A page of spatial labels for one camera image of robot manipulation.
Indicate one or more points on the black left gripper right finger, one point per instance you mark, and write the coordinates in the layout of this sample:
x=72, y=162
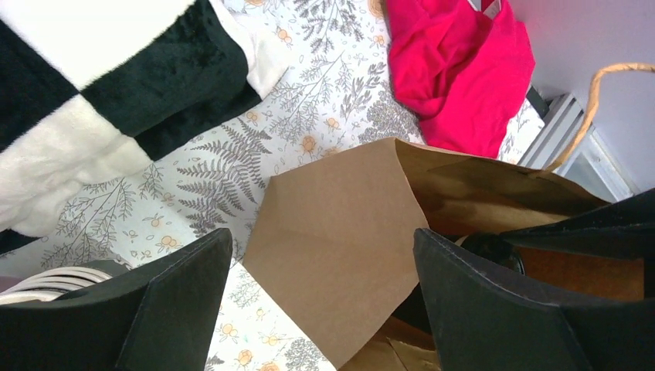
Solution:
x=487, y=317

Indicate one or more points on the floral table mat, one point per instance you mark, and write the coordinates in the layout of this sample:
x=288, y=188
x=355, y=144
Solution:
x=335, y=95

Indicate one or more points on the black cup lid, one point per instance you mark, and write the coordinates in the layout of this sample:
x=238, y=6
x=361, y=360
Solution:
x=493, y=248

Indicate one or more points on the black white checkered pillow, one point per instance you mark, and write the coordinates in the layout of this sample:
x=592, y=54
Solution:
x=97, y=90

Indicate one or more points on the red cloth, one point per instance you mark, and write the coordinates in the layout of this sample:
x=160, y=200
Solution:
x=463, y=72

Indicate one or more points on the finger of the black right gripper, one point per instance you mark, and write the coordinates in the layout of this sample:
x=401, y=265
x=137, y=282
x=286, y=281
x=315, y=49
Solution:
x=607, y=252

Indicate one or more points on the brown paper bag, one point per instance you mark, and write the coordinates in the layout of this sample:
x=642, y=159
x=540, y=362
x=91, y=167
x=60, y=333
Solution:
x=333, y=240

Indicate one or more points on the stack of paper cups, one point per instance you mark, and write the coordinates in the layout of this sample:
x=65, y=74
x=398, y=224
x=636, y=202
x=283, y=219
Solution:
x=54, y=283

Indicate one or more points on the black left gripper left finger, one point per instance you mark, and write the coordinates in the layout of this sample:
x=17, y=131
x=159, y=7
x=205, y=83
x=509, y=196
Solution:
x=159, y=316

